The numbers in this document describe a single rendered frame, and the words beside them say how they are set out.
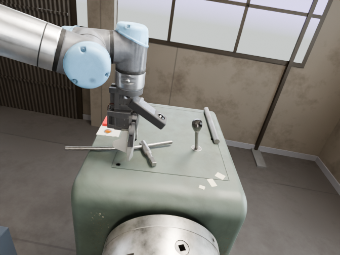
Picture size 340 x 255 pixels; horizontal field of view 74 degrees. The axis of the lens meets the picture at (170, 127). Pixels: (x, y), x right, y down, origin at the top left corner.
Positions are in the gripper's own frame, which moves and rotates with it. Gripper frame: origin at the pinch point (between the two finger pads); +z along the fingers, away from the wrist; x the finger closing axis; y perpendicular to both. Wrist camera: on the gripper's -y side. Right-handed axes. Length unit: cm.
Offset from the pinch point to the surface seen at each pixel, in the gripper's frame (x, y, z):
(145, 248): 28.3, -7.1, 4.7
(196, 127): 1.1, -17.4, -11.1
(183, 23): -221, -23, -19
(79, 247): 16.4, 11.9, 26.3
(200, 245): 25.7, -19.4, 5.8
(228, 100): -215, -95, 62
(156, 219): 21.1, -8.9, 4.3
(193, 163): 0.8, -19.1, 2.2
